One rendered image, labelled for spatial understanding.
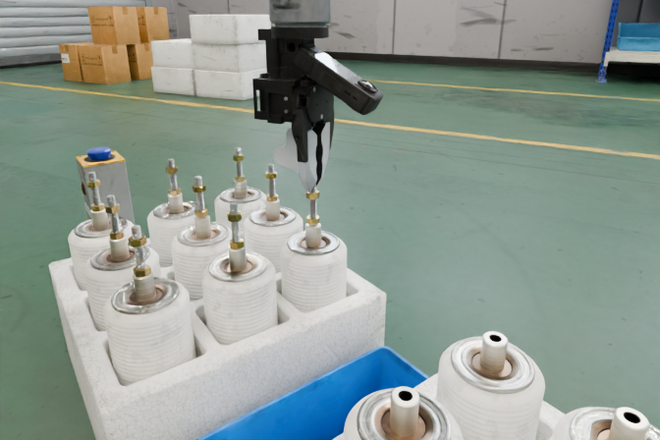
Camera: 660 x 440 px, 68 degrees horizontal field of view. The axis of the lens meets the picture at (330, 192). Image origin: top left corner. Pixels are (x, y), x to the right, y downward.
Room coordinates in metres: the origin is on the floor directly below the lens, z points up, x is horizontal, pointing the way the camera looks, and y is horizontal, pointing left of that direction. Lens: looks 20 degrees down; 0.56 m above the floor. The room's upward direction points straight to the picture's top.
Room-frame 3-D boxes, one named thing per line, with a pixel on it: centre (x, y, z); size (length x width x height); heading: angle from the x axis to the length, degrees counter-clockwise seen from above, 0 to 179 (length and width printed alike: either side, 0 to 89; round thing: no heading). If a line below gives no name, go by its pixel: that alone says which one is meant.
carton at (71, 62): (4.39, 2.15, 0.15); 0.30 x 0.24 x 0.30; 150
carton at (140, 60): (4.49, 1.73, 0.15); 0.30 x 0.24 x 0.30; 62
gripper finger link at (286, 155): (0.62, 0.05, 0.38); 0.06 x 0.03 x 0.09; 64
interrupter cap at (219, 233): (0.66, 0.19, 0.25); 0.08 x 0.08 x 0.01
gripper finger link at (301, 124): (0.61, 0.03, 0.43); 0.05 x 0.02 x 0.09; 154
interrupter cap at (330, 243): (0.63, 0.02, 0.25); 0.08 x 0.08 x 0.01
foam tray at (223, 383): (0.66, 0.19, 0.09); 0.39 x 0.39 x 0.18; 35
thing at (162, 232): (0.75, 0.26, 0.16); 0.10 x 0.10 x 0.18
